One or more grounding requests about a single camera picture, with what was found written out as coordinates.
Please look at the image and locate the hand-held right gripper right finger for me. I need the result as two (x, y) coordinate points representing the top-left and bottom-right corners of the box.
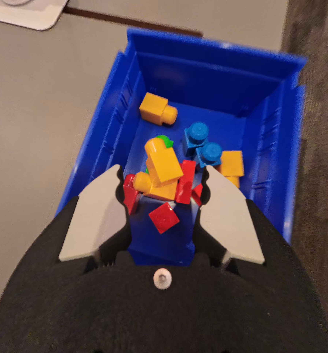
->
(193, 165), (265, 268)

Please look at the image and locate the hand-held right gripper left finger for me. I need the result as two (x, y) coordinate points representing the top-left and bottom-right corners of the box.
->
(58, 165), (131, 266)

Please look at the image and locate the pile of mega blocks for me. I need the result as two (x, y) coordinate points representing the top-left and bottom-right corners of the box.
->
(123, 92), (245, 235)

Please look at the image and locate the blue plastic bin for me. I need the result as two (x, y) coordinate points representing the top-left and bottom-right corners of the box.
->
(55, 28), (308, 266)

